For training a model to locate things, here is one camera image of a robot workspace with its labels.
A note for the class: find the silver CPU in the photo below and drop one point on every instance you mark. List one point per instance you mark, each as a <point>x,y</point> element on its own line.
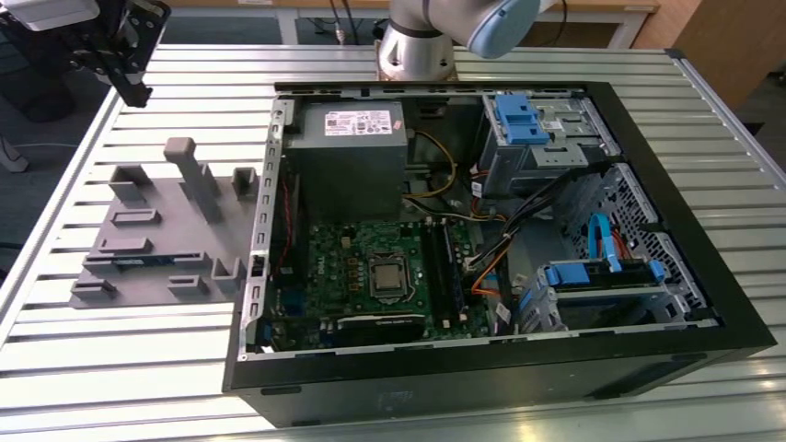
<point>388,279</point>

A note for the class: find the CPU socket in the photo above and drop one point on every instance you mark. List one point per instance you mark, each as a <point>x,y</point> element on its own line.
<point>388,256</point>

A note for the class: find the black mesh waste bin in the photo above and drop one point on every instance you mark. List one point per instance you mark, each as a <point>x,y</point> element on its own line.
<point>31,92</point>

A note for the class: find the black RAM slot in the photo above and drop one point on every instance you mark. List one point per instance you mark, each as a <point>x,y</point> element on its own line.
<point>435,276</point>

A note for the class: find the hard disk in blue carrier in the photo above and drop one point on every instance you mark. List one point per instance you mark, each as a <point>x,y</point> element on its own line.
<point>571,276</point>

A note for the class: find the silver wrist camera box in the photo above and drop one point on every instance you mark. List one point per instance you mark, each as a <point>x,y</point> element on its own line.
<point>49,14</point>

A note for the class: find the grey power supply unit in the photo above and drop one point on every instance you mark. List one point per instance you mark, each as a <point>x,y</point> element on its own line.
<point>343,175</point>

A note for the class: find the grey parts rack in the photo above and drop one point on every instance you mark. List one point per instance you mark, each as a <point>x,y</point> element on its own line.
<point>165,221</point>

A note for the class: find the wooden desk white frame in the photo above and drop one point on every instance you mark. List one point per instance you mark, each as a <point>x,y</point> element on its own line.
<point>602,15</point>

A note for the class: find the black graphics card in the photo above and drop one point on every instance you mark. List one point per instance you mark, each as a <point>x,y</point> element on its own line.
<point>380,329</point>

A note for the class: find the green motherboard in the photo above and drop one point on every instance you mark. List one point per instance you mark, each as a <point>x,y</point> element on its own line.
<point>331,276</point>

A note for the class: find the black open PC case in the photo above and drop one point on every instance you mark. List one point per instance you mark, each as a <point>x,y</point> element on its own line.
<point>430,382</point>

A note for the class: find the metal drive cage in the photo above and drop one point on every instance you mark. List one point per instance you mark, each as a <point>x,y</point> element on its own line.
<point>614,294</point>
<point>552,156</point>

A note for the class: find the blue RAM stick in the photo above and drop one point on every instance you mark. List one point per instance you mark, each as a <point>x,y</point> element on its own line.
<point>144,261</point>

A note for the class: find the white plastic object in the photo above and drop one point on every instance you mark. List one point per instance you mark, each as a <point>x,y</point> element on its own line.
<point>12,156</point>

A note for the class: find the wooden cabinet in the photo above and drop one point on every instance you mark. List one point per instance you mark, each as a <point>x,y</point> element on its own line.
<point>724,46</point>

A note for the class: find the blue drive carrier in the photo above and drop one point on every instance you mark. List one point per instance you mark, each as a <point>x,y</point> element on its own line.
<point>519,119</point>

